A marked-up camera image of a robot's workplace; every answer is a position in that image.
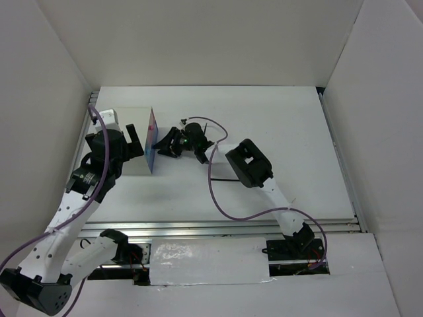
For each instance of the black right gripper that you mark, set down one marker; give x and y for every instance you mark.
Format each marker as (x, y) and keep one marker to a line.
(168, 149)

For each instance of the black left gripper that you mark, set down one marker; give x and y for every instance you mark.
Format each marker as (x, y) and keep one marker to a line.
(131, 149)

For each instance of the periwinkle blue drawer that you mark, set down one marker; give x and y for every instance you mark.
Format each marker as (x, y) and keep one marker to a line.
(149, 151)

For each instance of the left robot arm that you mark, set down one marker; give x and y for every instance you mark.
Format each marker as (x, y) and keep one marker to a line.
(46, 278)

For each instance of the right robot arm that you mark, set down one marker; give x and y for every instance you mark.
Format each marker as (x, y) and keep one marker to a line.
(252, 169)

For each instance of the white drawer cabinet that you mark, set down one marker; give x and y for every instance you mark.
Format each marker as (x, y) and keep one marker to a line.
(140, 118)

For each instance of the pink drawer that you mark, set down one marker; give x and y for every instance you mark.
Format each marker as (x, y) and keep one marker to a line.
(152, 123)

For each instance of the long black eyeliner pencil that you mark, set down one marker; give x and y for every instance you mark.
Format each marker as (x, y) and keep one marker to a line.
(223, 180)

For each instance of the white foam cover panel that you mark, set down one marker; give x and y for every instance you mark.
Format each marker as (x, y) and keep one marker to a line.
(208, 261)

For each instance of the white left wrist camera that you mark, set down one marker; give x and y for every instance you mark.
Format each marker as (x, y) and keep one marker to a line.
(110, 119)

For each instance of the aluminium table rail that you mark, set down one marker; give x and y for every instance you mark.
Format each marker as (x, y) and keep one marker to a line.
(185, 229)

